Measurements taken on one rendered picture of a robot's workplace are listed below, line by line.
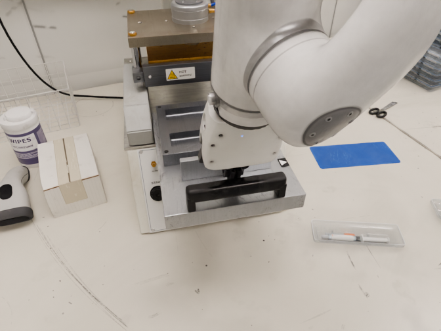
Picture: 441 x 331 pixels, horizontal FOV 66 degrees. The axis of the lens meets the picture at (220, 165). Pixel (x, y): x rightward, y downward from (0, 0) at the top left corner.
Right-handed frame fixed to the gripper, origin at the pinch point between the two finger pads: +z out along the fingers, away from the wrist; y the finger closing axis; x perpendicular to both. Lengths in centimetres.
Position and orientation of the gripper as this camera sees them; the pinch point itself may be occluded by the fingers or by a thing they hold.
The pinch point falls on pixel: (233, 169)
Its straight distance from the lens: 51.2
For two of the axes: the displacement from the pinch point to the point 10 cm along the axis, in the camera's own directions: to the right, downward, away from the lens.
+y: 9.8, -1.4, 1.6
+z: -0.7, 5.1, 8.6
